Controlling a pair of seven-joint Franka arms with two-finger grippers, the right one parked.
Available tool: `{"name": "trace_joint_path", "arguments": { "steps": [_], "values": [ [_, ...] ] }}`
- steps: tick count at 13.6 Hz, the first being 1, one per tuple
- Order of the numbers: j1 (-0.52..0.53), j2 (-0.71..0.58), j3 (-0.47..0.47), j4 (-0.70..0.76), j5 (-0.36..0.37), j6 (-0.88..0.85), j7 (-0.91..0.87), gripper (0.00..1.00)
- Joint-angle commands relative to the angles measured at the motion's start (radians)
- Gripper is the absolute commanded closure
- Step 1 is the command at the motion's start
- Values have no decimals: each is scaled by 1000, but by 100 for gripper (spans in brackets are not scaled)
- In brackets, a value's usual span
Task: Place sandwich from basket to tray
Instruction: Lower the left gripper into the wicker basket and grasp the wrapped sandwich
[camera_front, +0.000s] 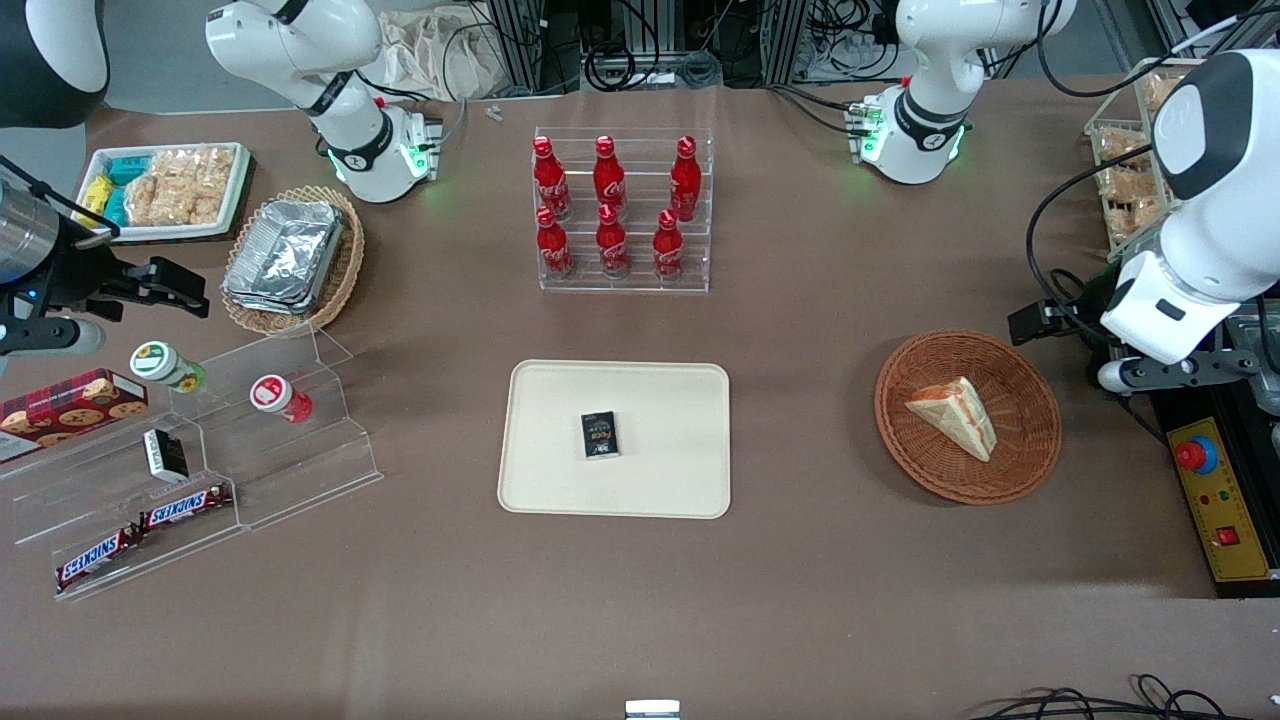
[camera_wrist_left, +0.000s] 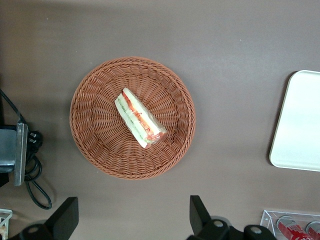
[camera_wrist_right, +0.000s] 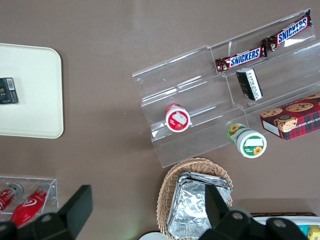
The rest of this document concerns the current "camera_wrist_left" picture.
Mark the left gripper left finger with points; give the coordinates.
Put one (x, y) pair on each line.
(62, 220)

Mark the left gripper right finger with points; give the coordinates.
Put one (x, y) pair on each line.
(202, 222)

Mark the plastic triangle sandwich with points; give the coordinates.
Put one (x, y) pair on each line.
(136, 117)

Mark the brown round wicker basket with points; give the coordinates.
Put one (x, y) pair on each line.
(100, 140)

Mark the cream plastic serving tray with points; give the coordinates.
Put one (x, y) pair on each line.
(300, 120)

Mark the clear acrylic bottle rack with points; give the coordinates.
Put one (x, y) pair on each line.
(268, 220)

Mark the black appliance with metal bracket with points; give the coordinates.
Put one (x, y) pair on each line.
(10, 147)

